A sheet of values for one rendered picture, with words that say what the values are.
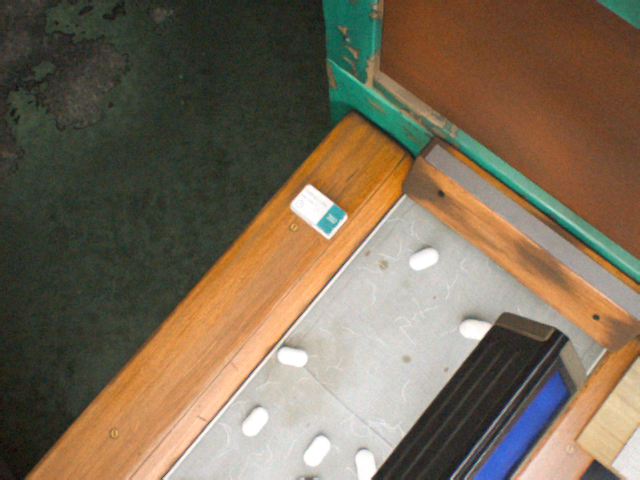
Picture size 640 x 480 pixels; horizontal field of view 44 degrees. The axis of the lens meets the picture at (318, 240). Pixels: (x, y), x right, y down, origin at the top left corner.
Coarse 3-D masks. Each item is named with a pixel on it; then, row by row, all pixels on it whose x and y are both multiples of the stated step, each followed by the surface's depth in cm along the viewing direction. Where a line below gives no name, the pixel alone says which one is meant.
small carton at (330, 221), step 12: (300, 192) 94; (312, 192) 94; (300, 204) 94; (312, 204) 94; (324, 204) 94; (300, 216) 95; (312, 216) 94; (324, 216) 94; (336, 216) 94; (324, 228) 93; (336, 228) 94
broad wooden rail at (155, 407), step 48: (336, 144) 98; (384, 144) 98; (288, 192) 97; (336, 192) 96; (384, 192) 97; (240, 240) 95; (288, 240) 95; (336, 240) 95; (192, 288) 94; (240, 288) 94; (288, 288) 94; (192, 336) 93; (240, 336) 92; (144, 384) 92; (192, 384) 91; (240, 384) 93; (96, 432) 90; (144, 432) 90; (192, 432) 92
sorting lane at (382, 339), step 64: (384, 256) 97; (448, 256) 96; (320, 320) 95; (384, 320) 95; (448, 320) 94; (256, 384) 93; (320, 384) 93; (384, 384) 93; (192, 448) 92; (256, 448) 92; (384, 448) 91
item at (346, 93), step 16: (336, 64) 93; (336, 80) 96; (352, 80) 93; (336, 96) 101; (352, 96) 97; (368, 96) 93; (336, 112) 106; (368, 112) 98; (384, 112) 94; (400, 112) 91; (384, 128) 98; (400, 128) 94; (416, 128) 91; (416, 144) 95
